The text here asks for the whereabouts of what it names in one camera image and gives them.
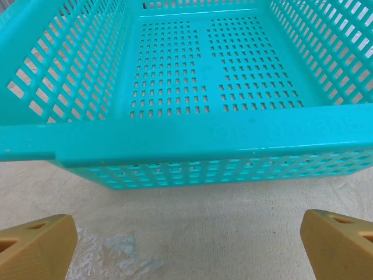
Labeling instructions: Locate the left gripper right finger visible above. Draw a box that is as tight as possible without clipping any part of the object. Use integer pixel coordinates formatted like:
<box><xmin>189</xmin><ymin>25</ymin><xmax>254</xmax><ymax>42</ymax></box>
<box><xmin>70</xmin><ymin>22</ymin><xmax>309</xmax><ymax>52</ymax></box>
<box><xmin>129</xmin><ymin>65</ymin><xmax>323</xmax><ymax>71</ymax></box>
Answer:
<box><xmin>301</xmin><ymin>209</ymin><xmax>373</xmax><ymax>280</ymax></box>

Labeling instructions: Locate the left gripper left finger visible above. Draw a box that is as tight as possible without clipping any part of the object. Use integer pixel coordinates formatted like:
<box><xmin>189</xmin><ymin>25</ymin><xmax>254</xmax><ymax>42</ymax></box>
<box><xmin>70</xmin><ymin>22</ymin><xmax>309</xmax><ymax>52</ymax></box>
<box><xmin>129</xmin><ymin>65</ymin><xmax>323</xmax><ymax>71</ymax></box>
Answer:
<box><xmin>0</xmin><ymin>214</ymin><xmax>78</xmax><ymax>280</ymax></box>

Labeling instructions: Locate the teal plastic basket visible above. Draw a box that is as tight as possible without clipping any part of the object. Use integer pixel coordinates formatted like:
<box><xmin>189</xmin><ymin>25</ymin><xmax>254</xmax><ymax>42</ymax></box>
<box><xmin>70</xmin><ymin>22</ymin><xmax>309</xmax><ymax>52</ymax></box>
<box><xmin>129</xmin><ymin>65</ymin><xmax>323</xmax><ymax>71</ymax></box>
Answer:
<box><xmin>0</xmin><ymin>0</ymin><xmax>373</xmax><ymax>192</ymax></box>

